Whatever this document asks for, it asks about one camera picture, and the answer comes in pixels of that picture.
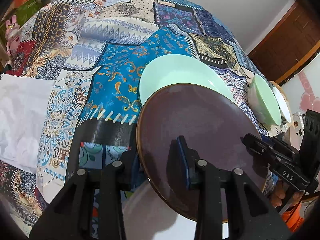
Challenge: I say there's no white cow-pattern bowl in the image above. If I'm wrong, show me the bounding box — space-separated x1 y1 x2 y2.
272 86 291 124

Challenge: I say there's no mint green bowl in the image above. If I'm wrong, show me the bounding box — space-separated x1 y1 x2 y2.
247 74 281 126

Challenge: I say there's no dark purple ceramic plate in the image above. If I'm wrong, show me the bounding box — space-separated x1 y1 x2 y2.
136 84 268 220

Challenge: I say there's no mint green plate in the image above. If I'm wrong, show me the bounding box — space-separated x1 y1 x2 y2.
139 54 234 105

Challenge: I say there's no orange sleeve forearm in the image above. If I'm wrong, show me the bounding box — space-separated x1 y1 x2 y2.
281 203 304 232

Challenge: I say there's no person's right hand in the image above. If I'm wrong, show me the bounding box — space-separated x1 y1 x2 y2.
269 180 304 207

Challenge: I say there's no brown wooden door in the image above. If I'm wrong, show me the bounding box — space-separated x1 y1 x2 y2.
248 0 319 85

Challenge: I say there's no patchwork patterned tablecloth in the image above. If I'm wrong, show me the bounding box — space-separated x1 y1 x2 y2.
1 0 279 237

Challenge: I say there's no pink bunny plush toy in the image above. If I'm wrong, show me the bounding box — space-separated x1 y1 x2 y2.
5 15 20 57

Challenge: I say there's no green cardboard box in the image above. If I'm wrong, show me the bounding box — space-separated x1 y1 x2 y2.
1 0 42 33

